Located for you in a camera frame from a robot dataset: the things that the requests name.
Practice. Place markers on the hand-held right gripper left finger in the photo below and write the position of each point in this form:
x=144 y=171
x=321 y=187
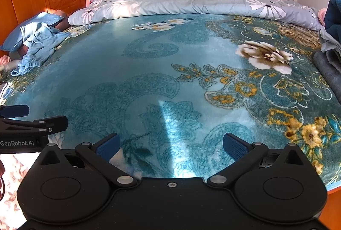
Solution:
x=108 y=148

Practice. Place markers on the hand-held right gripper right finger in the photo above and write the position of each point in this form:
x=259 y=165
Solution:
x=235 y=148

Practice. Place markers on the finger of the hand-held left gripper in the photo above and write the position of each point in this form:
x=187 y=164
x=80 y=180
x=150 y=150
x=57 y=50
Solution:
x=16 y=111
x=54 y=123

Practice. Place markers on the light blue knit garment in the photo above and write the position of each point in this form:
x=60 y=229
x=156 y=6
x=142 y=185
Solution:
x=40 y=40

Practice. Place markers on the white floral bed sheet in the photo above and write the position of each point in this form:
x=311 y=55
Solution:
x=14 y=192

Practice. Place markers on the blue pillow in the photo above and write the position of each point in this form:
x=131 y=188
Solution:
x=13 y=38

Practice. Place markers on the teal floral blanket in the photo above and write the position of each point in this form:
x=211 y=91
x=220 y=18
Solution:
x=149 y=72

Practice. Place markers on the brown pillow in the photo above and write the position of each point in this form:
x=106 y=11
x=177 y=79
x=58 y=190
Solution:
x=62 y=23

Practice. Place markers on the dark grey folded garment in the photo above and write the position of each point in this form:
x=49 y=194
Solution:
x=326 y=70

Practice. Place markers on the light grey folded garment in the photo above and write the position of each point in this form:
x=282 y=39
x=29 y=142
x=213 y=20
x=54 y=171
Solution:
x=330 y=44

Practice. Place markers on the light blue daisy quilt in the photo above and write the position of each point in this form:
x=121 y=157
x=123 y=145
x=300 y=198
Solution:
x=170 y=2

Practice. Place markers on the dark blue folded garment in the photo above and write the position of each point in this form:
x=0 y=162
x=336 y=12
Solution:
x=334 y=16

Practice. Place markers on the wooden bed side rail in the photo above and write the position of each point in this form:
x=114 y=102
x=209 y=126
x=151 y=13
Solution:
x=333 y=208

